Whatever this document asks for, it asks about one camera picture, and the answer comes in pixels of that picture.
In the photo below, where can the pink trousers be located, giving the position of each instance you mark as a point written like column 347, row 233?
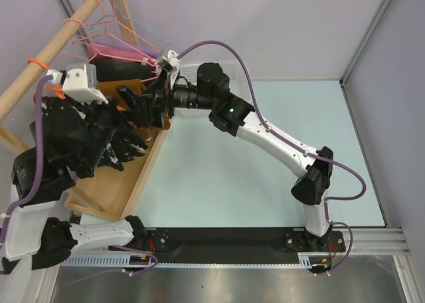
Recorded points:
column 123, row 55

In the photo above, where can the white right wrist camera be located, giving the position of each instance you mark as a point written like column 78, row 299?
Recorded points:
column 168, row 60

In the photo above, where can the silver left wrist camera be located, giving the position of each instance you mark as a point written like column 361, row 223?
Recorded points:
column 79, row 82

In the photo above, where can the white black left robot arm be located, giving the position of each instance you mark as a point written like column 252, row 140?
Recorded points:
column 32, row 232

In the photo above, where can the white slotted cable duct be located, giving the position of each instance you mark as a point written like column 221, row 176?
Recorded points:
column 131, row 260

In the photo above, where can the aluminium corner post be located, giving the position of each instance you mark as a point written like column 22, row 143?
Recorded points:
column 376, row 20

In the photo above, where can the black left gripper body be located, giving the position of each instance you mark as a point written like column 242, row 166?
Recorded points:
column 106, row 122

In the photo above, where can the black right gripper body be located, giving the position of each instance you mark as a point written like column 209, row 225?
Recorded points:
column 166, row 95

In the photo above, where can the orange plastic hanger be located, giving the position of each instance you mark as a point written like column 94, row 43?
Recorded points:
column 43, row 70

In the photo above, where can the blue wire hanger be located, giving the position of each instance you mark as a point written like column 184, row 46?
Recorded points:
column 120, row 9

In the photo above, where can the black white patterned trousers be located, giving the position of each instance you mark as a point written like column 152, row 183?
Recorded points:
column 64, row 136

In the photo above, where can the white plastic basket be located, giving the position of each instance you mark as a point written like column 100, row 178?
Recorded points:
column 238, row 84

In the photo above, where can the lilac trousers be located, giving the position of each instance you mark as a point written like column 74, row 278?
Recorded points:
column 114, row 43

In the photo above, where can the wooden clothes rack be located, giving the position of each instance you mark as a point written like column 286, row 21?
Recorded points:
column 109, row 195

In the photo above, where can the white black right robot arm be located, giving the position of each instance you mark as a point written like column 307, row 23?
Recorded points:
column 233, row 115

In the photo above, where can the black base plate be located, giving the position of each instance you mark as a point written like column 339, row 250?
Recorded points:
column 240, row 242

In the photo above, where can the brown trousers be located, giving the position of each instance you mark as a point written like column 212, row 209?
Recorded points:
column 138, row 86

